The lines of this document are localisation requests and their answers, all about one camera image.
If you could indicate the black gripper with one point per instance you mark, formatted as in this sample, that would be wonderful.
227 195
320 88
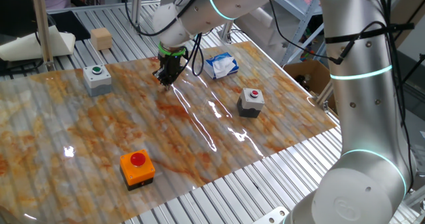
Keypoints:
172 64

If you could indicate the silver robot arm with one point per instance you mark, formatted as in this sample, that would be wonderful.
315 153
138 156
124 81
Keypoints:
362 117

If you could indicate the blue tissue pack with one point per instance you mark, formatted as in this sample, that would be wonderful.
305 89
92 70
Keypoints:
220 66

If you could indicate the white box green button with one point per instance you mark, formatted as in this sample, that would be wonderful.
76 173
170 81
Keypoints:
97 79

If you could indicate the large wooden cube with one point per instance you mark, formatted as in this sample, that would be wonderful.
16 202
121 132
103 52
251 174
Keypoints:
101 39

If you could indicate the marble pattern plastic mat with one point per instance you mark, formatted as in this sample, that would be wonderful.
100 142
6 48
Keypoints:
99 124

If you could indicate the white box red button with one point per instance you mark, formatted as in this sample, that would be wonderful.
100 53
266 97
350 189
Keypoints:
250 102

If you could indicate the orange emergency stop button box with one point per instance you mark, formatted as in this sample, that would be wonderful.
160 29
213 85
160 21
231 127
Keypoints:
137 171

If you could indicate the white foam box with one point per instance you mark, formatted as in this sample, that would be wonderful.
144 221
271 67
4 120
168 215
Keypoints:
265 28

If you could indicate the black pad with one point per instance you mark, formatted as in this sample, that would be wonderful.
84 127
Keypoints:
69 23

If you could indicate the cardboard box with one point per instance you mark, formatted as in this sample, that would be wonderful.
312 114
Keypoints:
293 68

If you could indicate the grey metal shelf rack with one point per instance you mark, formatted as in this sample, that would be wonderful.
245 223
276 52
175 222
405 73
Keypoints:
303 21

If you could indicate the aluminium brace bar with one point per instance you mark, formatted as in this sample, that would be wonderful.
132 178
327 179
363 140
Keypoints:
327 92

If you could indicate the black monitor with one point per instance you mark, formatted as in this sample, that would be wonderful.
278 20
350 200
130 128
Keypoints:
16 11

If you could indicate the slanted aluminium post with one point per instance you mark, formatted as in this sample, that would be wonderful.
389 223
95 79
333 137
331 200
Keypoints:
226 33

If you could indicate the aluminium upright post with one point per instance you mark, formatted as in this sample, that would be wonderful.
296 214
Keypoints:
135 8

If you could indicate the tan vertical post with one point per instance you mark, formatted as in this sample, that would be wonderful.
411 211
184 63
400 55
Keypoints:
41 24

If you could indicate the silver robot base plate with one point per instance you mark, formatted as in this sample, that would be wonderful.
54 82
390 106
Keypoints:
270 217

